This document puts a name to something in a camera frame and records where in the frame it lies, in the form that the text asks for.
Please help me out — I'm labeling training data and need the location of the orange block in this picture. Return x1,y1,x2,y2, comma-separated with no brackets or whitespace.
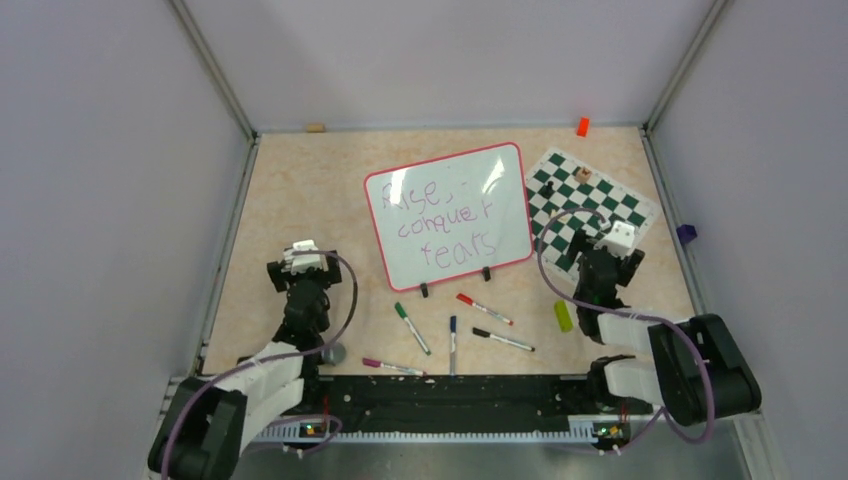
576,117,591,138

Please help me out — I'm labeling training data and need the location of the red cap whiteboard marker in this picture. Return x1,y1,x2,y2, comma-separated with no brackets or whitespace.
456,293,514,326

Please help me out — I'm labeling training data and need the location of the purple block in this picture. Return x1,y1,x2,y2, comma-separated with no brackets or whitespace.
676,224,698,246

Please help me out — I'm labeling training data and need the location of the green white toy brick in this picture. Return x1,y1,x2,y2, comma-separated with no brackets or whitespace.
554,300,574,333

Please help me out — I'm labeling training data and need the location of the wooden cube on chessboard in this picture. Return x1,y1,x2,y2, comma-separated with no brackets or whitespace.
575,167,593,184

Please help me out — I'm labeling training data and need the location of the green cap whiteboard marker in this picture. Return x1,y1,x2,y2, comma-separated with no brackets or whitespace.
394,302,432,356

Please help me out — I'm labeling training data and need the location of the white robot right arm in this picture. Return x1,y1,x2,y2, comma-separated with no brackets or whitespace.
566,227,762,426

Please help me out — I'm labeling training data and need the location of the green white chessboard mat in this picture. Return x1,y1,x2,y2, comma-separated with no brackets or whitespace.
525,148,660,282

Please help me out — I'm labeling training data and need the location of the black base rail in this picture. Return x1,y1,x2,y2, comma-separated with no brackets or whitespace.
251,372,654,445

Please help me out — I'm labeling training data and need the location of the pink framed whiteboard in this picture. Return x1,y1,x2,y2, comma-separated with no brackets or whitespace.
363,142,534,292

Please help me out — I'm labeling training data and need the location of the black grey microphone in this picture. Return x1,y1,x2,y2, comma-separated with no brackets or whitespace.
319,343,347,366

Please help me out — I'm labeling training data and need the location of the purple cap whiteboard marker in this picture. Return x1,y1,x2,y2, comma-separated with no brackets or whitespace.
361,358,427,377

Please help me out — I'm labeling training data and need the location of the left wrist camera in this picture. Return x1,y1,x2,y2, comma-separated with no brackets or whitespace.
283,239,325,274

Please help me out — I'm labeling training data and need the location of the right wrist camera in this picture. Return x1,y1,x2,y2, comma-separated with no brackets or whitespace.
595,220,637,258

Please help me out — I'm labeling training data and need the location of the black cap whiteboard marker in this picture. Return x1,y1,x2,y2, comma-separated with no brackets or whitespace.
471,327,536,352

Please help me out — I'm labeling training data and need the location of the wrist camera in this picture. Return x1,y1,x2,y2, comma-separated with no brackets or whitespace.
283,239,325,274
595,220,637,258

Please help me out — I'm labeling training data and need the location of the blue cap whiteboard marker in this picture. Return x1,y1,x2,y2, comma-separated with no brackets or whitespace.
449,315,457,376

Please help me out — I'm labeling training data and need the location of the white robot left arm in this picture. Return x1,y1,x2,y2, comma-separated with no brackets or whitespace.
147,240,347,479

